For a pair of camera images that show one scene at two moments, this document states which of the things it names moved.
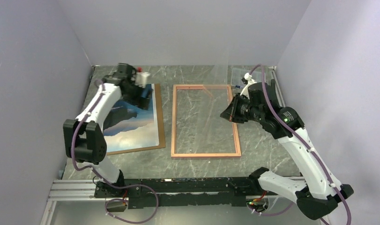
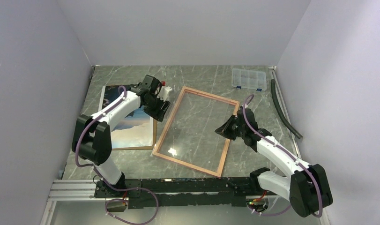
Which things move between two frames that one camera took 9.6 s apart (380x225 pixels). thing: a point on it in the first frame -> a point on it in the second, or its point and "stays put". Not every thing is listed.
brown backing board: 160,124 -> 139,132
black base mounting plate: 145,192 stays put
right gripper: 231,113 -> 225,130
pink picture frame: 174,153 -> 189,137
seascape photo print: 130,126 stays put
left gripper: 143,102 -> 159,113
